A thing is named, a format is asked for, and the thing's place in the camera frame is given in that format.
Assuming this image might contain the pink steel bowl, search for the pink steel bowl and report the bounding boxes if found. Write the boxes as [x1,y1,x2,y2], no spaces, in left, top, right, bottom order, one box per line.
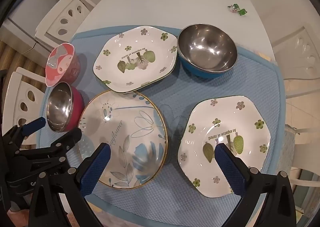
[46,83,85,132]

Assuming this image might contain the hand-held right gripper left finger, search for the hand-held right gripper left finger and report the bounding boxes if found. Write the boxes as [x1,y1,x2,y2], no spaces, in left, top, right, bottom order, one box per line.
[29,142,112,227]

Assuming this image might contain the small green glass trinket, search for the small green glass trinket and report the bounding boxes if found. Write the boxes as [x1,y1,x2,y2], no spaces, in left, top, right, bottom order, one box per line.
[227,3,248,16]

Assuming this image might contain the blue steel bowl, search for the blue steel bowl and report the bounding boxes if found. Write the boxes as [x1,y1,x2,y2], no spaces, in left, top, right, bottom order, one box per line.
[177,24,238,79]

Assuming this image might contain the white carved chair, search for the white carved chair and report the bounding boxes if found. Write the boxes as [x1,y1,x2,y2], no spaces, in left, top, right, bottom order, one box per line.
[2,67,48,150]
[35,0,97,46]
[271,26,320,132]

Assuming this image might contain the pink cartoon bowl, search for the pink cartoon bowl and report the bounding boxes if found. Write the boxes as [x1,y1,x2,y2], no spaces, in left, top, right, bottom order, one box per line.
[45,43,81,87]

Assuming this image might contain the white cabinet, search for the white cabinet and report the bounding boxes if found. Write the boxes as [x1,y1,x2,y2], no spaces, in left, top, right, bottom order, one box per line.
[0,0,63,56]

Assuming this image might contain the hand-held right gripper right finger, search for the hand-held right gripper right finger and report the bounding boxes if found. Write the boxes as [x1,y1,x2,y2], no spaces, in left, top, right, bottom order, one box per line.
[214,143,304,227]

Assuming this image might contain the round leaf-pattern plate gold rim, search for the round leaf-pattern plate gold rim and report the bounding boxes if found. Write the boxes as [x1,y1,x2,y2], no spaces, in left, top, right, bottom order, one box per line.
[77,90,168,189]

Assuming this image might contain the blue textured table mat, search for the blue textured table mat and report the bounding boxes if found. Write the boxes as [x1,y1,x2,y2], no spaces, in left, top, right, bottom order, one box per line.
[36,25,287,220]

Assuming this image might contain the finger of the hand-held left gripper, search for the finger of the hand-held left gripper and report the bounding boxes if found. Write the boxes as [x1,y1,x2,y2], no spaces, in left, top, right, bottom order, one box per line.
[14,127,82,167]
[2,117,47,151]

